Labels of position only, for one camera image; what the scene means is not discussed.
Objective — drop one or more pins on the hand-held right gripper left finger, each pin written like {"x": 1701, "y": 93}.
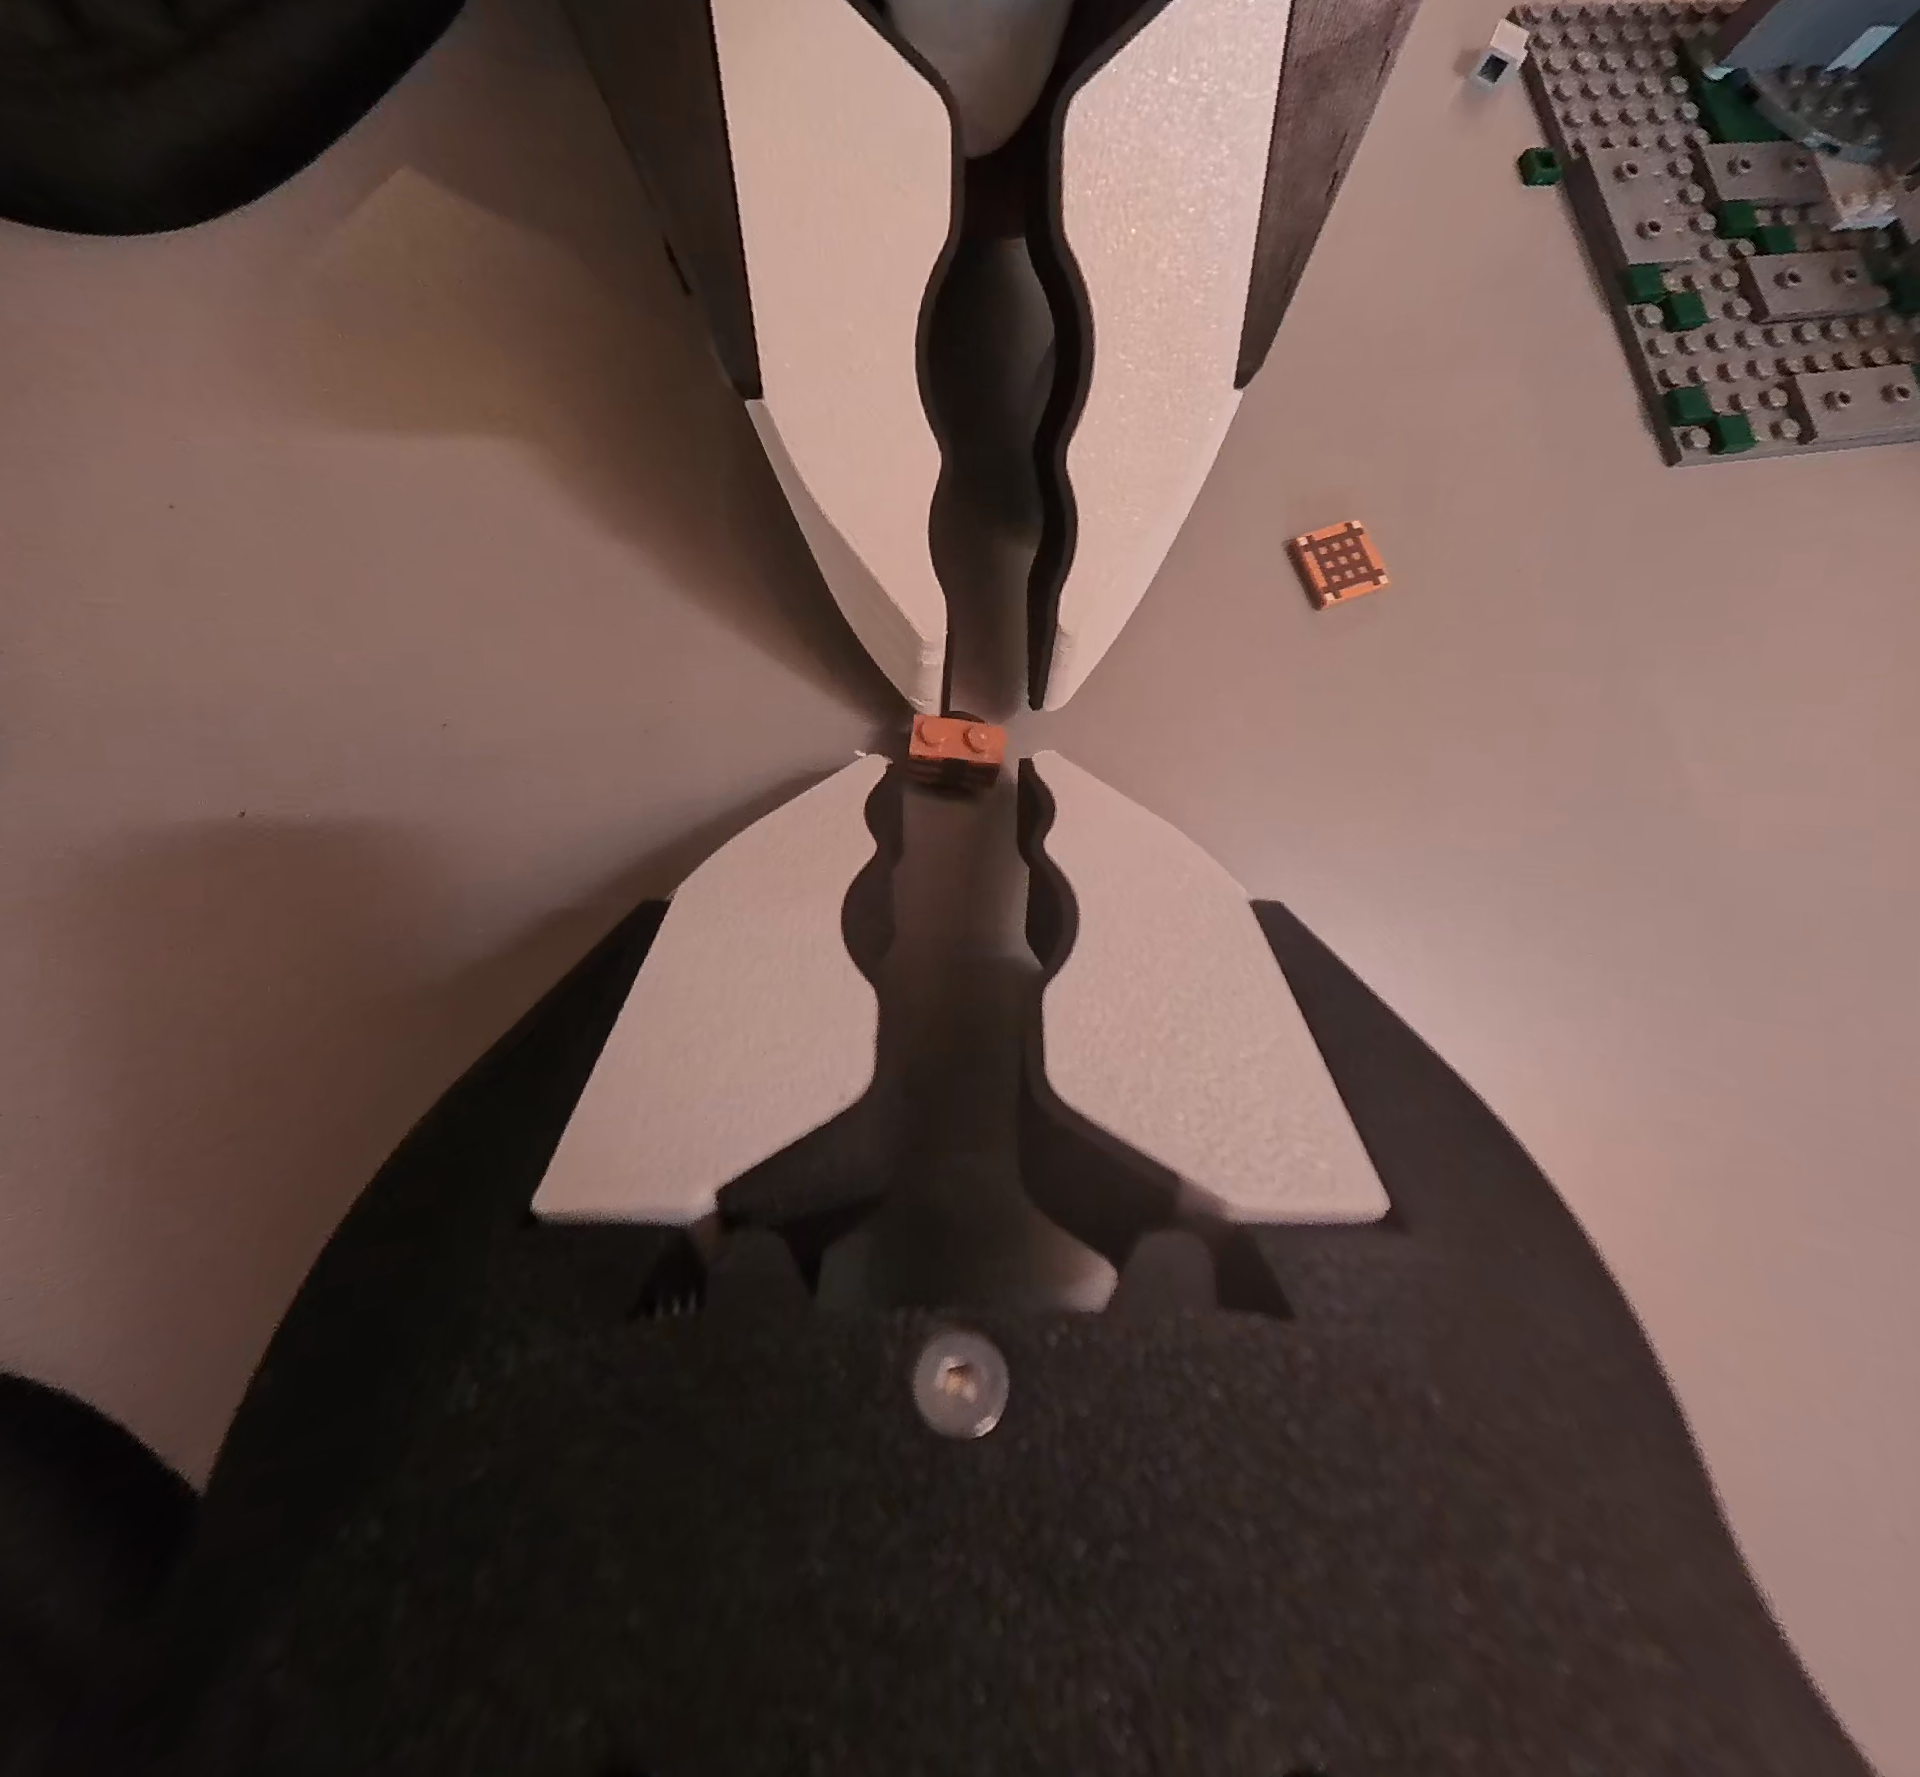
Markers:
{"x": 704, "y": 1057}

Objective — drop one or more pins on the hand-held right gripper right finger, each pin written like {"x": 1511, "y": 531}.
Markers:
{"x": 1214, "y": 1057}

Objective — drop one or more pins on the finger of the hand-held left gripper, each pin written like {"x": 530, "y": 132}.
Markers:
{"x": 824, "y": 306}
{"x": 1170, "y": 306}

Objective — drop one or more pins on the tan grid printed toy tile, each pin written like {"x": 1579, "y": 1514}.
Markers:
{"x": 1338, "y": 563}

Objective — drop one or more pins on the grey desk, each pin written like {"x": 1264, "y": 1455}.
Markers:
{"x": 374, "y": 682}

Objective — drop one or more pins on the dark green toy tile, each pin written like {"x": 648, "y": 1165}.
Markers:
{"x": 1538, "y": 169}

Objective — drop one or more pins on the small white grey toy brick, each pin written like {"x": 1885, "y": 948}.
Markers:
{"x": 1497, "y": 55}

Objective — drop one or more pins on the black mesh wrist rest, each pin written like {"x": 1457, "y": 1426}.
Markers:
{"x": 194, "y": 23}

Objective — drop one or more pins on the grey toy baseplate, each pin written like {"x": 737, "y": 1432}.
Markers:
{"x": 1724, "y": 306}

